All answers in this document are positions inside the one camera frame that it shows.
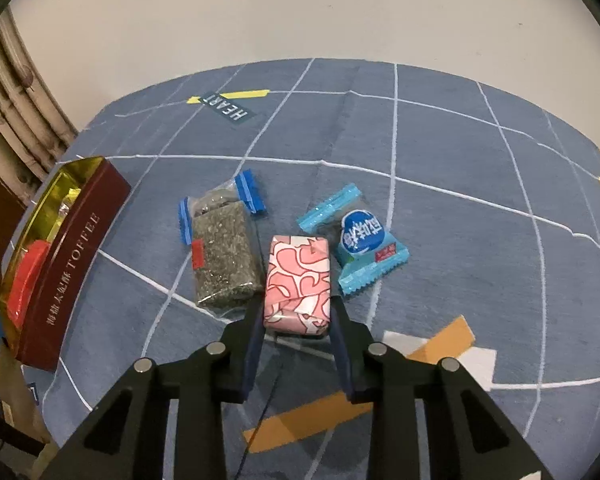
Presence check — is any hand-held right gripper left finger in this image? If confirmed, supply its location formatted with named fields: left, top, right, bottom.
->
left=50, top=297, right=266, bottom=480

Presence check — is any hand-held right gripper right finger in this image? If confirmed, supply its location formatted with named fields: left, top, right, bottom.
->
left=328, top=295, right=556, bottom=480

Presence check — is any pink patterned snack packet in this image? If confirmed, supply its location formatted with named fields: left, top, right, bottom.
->
left=263, top=233, right=332, bottom=337

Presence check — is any maroon and gold tin box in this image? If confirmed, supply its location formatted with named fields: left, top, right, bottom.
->
left=0, top=156, right=132, bottom=373

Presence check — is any red snack packet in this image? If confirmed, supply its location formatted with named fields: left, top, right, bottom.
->
left=7, top=240, right=51, bottom=328

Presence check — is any seaweed packet with blue ends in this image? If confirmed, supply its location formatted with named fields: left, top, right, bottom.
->
left=178, top=169, right=268, bottom=310

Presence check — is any light blue candy packet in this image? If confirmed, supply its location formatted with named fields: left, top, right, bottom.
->
left=296, top=183, right=411, bottom=296

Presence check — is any blue rug with white lines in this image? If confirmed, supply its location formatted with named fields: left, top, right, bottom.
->
left=10, top=57, right=600, bottom=480

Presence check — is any beige ribbed panel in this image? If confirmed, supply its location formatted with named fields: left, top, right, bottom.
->
left=0, top=5, right=78, bottom=181

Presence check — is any thin black cable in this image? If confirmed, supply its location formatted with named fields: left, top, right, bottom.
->
left=232, top=360, right=283, bottom=480

